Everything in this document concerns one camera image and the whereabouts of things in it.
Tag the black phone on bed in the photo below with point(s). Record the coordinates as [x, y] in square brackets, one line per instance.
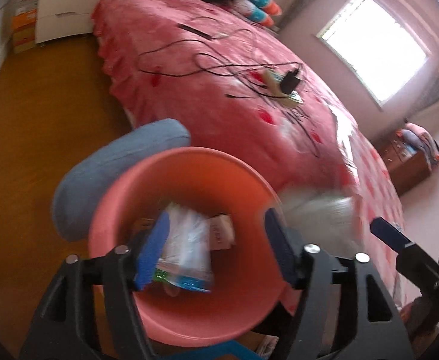
[195, 31]

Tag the black charger adapter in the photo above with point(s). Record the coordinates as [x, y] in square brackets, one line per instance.
[289, 82]

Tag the lower cartoon pillow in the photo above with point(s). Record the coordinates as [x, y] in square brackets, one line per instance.
[247, 9]

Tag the folded blankets on cabinet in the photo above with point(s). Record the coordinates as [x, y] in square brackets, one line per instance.
[420, 139]

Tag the green blue snack bag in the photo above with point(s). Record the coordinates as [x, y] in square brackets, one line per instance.
[185, 262]

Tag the white nightstand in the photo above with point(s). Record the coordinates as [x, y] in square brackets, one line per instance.
[63, 18]

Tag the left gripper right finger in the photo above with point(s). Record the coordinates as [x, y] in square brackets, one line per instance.
[344, 311]

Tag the pink bed with blanket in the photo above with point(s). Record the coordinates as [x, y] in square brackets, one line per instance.
[225, 91]

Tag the grey wet wipes pack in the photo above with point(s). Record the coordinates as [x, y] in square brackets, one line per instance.
[323, 217]

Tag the right hand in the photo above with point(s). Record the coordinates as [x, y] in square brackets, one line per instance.
[420, 317]

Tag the pink plastic trash bin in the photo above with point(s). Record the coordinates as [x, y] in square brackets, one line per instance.
[247, 283]

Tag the brown wooden cabinet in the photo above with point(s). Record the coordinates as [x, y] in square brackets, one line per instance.
[407, 166]

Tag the blue round stool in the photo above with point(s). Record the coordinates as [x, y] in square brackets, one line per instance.
[81, 189]

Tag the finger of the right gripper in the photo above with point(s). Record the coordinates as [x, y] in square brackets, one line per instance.
[412, 261]

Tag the white milk carton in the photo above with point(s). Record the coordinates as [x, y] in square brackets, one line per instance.
[222, 234]

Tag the window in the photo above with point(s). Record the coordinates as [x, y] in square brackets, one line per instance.
[375, 46]

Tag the red checked tablecloth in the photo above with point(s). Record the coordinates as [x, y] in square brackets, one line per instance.
[346, 161]

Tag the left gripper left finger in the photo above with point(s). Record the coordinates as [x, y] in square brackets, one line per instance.
[64, 325]

